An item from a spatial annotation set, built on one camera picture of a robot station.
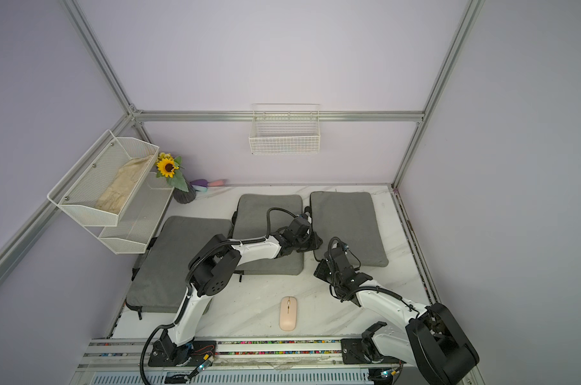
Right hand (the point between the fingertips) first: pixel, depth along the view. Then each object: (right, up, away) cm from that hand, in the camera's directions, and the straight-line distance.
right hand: (319, 270), depth 89 cm
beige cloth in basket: (-67, +27, -13) cm, 74 cm away
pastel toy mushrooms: (-56, +35, +29) cm, 72 cm away
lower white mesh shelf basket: (-71, +18, +4) cm, 73 cm away
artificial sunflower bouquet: (-60, +40, +6) cm, 73 cm away
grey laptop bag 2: (-24, +20, +16) cm, 35 cm away
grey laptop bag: (-58, -3, -3) cm, 58 cm away
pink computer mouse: (-11, -12, -9) cm, 19 cm away
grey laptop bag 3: (+15, +19, +18) cm, 30 cm away
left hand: (+2, +9, +7) cm, 12 cm away
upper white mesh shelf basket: (-73, +30, -11) cm, 80 cm away
